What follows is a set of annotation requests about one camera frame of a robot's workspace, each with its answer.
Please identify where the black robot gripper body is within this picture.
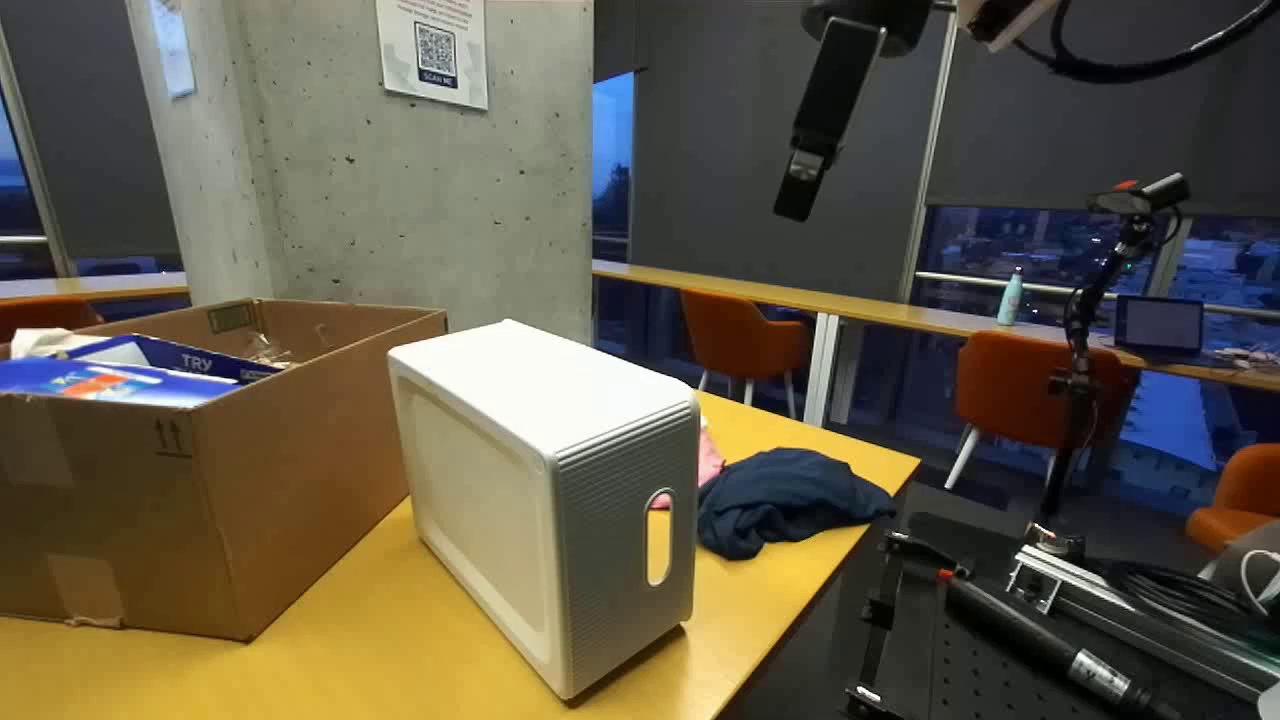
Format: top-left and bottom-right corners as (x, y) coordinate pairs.
(786, 0), (937, 160)

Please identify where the navy blue shirt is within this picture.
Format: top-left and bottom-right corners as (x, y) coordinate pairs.
(693, 445), (900, 565)

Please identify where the pink shirt orange print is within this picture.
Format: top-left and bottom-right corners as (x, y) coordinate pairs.
(693, 422), (729, 498)

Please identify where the dark grey roller blind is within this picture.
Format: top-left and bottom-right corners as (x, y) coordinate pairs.
(927, 0), (1280, 223)
(622, 0), (960, 303)

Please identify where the long wooden counter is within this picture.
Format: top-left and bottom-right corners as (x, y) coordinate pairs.
(592, 258), (1280, 396)

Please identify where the orange chair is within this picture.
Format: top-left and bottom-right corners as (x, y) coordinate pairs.
(1181, 442), (1280, 560)
(676, 290), (810, 426)
(938, 329), (1146, 498)
(0, 296), (104, 346)

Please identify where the white counter leg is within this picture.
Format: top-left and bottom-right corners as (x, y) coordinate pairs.
(799, 314), (846, 434)

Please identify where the teal bottle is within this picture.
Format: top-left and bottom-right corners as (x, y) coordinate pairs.
(997, 268), (1027, 332)

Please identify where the small black monitor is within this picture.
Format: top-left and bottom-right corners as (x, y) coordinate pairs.
(1113, 292), (1209, 361)

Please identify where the white QR code poster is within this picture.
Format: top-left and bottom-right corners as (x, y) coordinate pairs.
(372, 0), (492, 111)

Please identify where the black clamp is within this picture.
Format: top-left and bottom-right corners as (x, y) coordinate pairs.
(844, 528), (969, 720)

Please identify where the black metal tube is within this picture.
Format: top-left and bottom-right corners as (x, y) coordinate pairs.
(932, 565), (1168, 720)

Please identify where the brown cardboard box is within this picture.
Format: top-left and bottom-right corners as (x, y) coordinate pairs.
(0, 296), (451, 648)

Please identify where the dark blue flat carton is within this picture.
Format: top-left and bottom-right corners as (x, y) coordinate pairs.
(65, 332), (284, 391)

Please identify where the blue printed carton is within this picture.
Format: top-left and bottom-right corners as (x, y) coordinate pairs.
(0, 354), (246, 411)

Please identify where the short wooden counter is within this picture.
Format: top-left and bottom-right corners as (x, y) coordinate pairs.
(0, 268), (192, 308)

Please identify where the white crumpled paper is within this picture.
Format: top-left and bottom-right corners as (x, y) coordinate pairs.
(2, 323), (99, 363)

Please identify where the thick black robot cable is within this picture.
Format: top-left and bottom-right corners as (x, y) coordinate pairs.
(1013, 0), (1280, 87)

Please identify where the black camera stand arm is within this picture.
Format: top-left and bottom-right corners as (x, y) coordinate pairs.
(1032, 169), (1193, 542)

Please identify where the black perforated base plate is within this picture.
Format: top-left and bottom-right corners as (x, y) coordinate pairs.
(725, 478), (1280, 720)

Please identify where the aluminium rail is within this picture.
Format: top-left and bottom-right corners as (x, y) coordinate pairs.
(1005, 536), (1280, 707)

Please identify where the small white wall notice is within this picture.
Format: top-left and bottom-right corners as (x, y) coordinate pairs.
(145, 0), (199, 106)

